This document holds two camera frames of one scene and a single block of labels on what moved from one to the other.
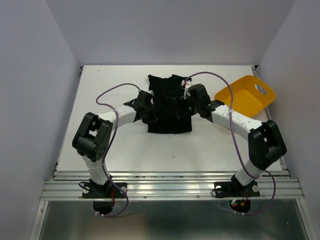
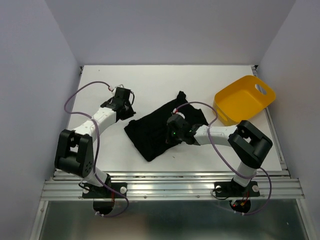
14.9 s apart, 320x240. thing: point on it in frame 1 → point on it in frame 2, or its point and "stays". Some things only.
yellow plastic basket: (249, 95) stays
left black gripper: (152, 118) → (129, 114)
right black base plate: (235, 189) stays
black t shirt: (171, 113) → (147, 132)
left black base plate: (108, 190) stays
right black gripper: (179, 102) → (169, 138)
